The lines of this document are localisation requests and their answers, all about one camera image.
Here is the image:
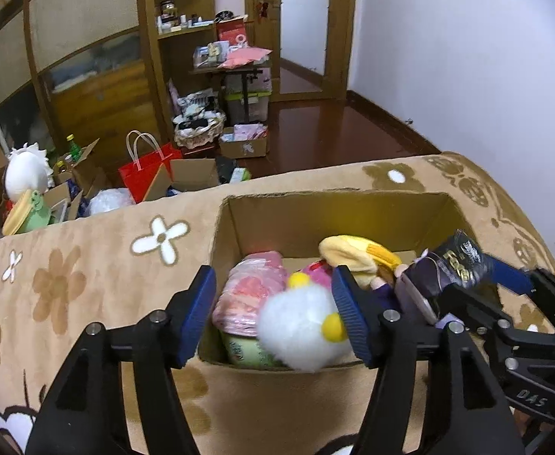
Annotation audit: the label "green frog plush toy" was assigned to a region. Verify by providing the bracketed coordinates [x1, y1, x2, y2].
[2, 188, 55, 236]

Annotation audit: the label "yellow-haired plush doll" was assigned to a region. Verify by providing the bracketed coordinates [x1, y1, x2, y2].
[318, 234, 423, 316]

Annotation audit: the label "black tissue packet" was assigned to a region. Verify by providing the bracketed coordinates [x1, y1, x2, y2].
[396, 229, 497, 328]

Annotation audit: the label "white plastic bag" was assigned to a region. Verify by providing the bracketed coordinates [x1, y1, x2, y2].
[87, 188, 136, 216]

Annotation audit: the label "small black-legged table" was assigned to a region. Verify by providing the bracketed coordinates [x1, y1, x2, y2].
[190, 64, 271, 124]

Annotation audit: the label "pink cloth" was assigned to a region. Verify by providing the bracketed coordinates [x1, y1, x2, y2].
[218, 46, 273, 69]

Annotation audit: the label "beige flower-print blanket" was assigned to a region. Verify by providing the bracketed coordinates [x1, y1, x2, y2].
[0, 152, 555, 455]

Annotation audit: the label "wooden door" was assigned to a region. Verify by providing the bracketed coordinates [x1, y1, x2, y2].
[244, 0, 283, 102]

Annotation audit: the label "white fluffy plush toy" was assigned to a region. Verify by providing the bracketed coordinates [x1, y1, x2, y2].
[257, 272, 354, 373]

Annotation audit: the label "wooden door frame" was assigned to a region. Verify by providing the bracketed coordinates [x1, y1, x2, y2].
[322, 0, 359, 100]

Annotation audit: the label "magenta plush toy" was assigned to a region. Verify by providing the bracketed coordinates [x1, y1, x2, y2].
[299, 260, 336, 292]

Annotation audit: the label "wooden shelf unit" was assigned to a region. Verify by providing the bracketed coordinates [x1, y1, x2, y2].
[138, 0, 226, 152]

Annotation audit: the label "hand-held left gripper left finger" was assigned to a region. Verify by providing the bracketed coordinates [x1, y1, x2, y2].
[24, 265, 218, 455]

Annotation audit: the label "red gift box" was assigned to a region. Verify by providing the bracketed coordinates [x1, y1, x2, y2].
[216, 18, 251, 48]

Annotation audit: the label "small cardboard box pink contents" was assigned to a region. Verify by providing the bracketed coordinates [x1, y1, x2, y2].
[219, 123, 269, 158]

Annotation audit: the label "green tissue packet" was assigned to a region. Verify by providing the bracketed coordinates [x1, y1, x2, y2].
[221, 332, 290, 369]

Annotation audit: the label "wicker basket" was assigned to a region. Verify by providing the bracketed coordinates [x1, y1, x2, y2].
[173, 111, 226, 149]

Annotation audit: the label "open cardboard box with bottles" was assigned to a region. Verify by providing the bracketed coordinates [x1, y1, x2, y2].
[50, 137, 108, 223]

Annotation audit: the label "clear plastic storage bin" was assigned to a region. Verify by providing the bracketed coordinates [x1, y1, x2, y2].
[224, 69, 273, 123]

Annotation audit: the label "red paper bag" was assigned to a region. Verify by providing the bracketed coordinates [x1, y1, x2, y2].
[118, 130, 184, 204]

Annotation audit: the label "empty open cardboard box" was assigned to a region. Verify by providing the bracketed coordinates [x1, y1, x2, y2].
[157, 158, 221, 195]

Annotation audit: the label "wooden wardrobe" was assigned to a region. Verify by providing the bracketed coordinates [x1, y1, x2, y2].
[0, 0, 174, 185]

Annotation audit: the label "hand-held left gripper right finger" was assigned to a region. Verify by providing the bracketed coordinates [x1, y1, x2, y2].
[331, 265, 527, 455]

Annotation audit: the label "white spiky-haired plush toy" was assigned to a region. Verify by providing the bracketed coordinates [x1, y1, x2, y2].
[3, 143, 55, 202]

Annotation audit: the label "printed cardboard box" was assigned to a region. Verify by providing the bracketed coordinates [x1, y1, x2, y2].
[197, 191, 489, 373]

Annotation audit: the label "pink plastic-wrapped packet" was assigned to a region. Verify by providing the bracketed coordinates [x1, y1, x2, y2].
[212, 250, 290, 339]

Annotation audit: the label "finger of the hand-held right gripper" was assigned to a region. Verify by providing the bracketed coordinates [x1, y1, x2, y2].
[483, 252, 555, 329]
[436, 283, 515, 342]

